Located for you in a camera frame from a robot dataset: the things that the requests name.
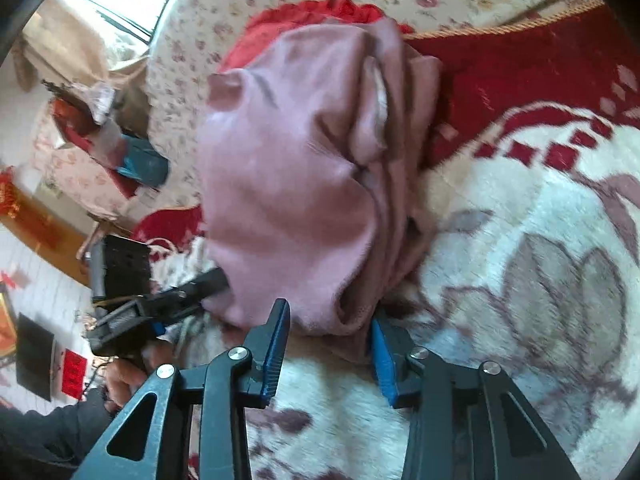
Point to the red ruffled cushion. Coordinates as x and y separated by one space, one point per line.
266 26

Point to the dark sleeve left forearm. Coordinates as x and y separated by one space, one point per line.
52 446

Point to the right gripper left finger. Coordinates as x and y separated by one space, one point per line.
150 437

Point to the red chinese knot decoration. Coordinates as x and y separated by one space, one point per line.
9 205

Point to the beige window curtain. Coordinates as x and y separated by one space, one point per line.
69 41

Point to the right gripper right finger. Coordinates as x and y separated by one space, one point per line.
465 423

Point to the person left hand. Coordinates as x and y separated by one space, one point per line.
123 378

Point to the red clothes on rack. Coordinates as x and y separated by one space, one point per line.
75 120

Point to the floral beige bedspread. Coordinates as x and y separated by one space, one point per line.
194 36

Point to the mauve pink small garment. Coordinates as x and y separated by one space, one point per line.
309 165

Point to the blue hanging bag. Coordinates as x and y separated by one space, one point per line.
143 163

